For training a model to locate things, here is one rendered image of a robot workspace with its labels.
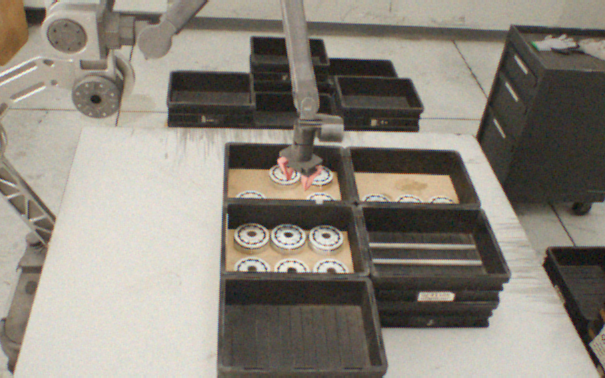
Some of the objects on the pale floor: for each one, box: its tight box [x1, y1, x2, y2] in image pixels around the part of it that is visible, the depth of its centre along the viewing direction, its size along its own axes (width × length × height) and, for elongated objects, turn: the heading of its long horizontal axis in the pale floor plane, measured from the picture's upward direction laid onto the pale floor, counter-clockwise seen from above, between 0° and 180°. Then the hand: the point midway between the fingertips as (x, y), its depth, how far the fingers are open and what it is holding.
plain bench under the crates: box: [12, 126, 601, 378], centre depth 227 cm, size 160×160×70 cm
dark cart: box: [475, 24, 605, 216], centre depth 335 cm, size 60×45×90 cm
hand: (297, 182), depth 181 cm, fingers open, 6 cm apart
